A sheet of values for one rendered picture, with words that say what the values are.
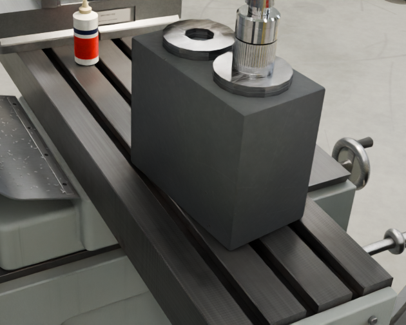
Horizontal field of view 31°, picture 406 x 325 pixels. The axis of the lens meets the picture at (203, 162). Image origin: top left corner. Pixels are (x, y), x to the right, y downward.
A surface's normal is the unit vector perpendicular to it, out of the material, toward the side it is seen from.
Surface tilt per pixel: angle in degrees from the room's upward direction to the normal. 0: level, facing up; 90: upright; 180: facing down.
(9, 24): 90
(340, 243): 0
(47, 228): 90
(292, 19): 0
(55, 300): 90
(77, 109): 0
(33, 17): 90
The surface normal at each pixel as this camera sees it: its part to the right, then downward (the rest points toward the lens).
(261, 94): 0.05, 0.57
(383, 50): 0.06, -0.82
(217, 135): -0.80, 0.30
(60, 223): 0.47, 0.52
